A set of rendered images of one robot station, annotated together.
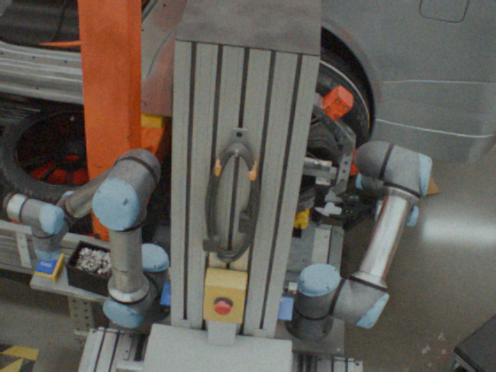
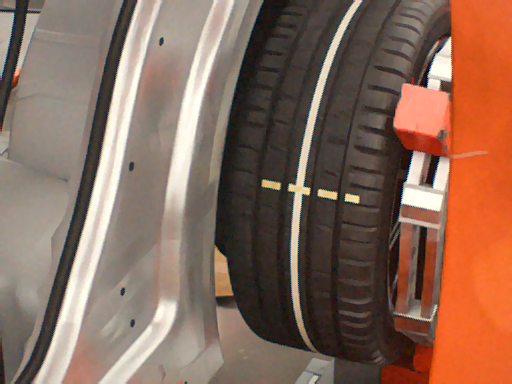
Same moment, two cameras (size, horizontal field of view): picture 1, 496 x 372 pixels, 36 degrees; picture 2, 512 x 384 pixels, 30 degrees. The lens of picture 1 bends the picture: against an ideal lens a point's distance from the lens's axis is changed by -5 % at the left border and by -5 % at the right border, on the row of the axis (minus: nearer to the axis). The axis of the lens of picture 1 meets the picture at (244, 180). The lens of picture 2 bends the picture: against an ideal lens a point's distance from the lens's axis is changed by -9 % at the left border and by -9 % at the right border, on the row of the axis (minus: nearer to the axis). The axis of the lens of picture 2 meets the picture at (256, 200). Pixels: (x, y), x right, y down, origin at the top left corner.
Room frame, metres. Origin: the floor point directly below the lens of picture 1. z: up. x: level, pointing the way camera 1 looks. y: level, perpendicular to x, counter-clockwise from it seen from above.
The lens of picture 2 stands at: (2.03, 1.33, 1.70)
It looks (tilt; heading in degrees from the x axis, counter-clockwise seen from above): 31 degrees down; 292
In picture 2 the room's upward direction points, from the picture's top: 3 degrees counter-clockwise
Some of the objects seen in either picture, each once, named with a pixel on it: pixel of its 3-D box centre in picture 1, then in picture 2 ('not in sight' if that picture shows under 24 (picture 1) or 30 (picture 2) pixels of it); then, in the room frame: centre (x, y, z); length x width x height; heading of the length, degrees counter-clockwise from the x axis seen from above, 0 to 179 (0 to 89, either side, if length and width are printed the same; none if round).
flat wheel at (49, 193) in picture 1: (72, 166); not in sight; (2.55, 0.78, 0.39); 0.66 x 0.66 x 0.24
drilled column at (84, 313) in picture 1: (86, 313); not in sight; (1.87, 0.59, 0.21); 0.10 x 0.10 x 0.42; 85
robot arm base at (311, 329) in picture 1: (311, 313); not in sight; (1.49, -0.24, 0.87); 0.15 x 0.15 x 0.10
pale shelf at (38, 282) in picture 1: (89, 280); not in sight; (1.87, 0.56, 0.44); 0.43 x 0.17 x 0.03; 85
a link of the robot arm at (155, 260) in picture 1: (148, 269); not in sight; (1.49, 0.26, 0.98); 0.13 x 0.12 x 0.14; 164
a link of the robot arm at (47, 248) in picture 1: (49, 236); not in sight; (1.46, 0.54, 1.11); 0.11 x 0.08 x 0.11; 164
